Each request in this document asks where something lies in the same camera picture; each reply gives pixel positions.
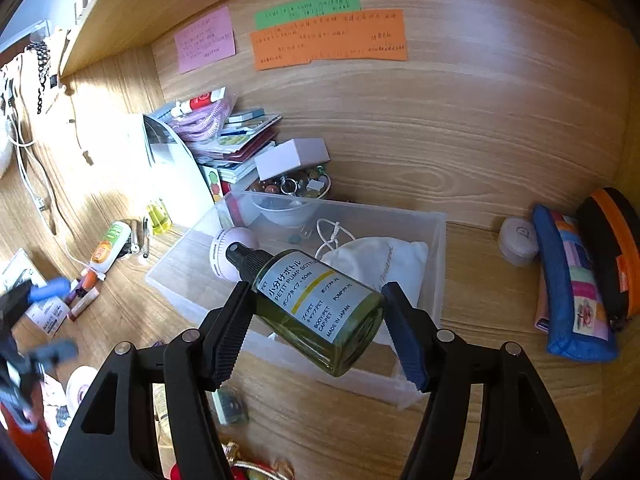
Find white photo booklet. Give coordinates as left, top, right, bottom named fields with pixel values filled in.
left=142, top=114, right=221, bottom=211

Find red and white tube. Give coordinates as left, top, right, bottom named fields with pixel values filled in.
left=170, top=89, right=227, bottom=117

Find metal clips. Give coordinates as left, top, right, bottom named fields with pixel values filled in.
left=124, top=216, right=152, bottom=259

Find white tube orange green label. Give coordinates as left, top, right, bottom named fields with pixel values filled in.
left=90, top=221, right=132, bottom=274

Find white bowl of beads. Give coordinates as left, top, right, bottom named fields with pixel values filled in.
left=249, top=162, right=333, bottom=229

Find white tape roll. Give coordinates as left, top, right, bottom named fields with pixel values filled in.
left=66, top=366, right=99, bottom=407

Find black beaded string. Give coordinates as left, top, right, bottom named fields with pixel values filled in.
left=31, top=40, right=52, bottom=115

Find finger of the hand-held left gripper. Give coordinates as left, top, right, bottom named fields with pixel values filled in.
left=10, top=276, right=72, bottom=311
left=20, top=339, right=79, bottom=366

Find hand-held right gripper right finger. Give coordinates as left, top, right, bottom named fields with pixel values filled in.
left=382, top=281, right=583, bottom=480

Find stack of booklets and cards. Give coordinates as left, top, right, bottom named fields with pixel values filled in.
left=192, top=108, right=283, bottom=186

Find white drawstring pouch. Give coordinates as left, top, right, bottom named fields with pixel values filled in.
left=315, top=217, right=431, bottom=347

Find white cable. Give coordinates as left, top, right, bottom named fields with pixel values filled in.
left=5, top=55, right=57, bottom=235

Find clear plastic storage bin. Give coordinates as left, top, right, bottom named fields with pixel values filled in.
left=145, top=190, right=447, bottom=411

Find pink round compact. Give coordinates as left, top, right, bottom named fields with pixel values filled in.
left=209, top=227, right=261, bottom=283

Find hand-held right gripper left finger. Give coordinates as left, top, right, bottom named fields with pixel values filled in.
left=51, top=281, right=254, bottom=480

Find fruit print card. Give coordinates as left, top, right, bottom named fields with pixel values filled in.
left=202, top=165, right=224, bottom=204

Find black and orange case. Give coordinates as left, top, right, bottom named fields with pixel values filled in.
left=575, top=187, right=640, bottom=332

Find green pump bottle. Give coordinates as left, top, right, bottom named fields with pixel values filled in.
left=225, top=241, right=387, bottom=378

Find pink sticky note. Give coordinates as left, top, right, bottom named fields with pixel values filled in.
left=174, top=6, right=237, bottom=74

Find beige labelled tube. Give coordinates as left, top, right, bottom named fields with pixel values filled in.
left=152, top=382, right=174, bottom=437

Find purple coiled cord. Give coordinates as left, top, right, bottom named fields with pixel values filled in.
left=167, top=96, right=237, bottom=142

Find small white box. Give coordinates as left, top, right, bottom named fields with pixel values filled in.
left=254, top=138, right=331, bottom=181

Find white round earbud case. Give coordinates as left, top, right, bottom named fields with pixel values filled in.
left=498, top=216, right=539, bottom=267

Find green paper note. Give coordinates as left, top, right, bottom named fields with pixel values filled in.
left=254, top=0, right=362, bottom=31

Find small yellow liquid bottle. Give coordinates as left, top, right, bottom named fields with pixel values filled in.
left=146, top=199, right=173, bottom=236

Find blue patchwork pencil case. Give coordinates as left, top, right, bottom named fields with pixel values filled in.
left=531, top=203, right=619, bottom=364

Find small green packet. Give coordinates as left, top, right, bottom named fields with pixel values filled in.
left=211, top=384, right=250, bottom=427

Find wooden desktop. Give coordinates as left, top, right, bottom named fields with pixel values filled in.
left=0, top=160, right=640, bottom=480

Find orange paper note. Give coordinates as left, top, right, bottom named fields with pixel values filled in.
left=250, top=10, right=410, bottom=72

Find wooden shelf board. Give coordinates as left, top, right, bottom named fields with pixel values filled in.
left=59, top=0, right=501, bottom=79

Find lip balm sticks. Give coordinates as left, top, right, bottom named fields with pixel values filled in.
left=66, top=269, right=103, bottom=320

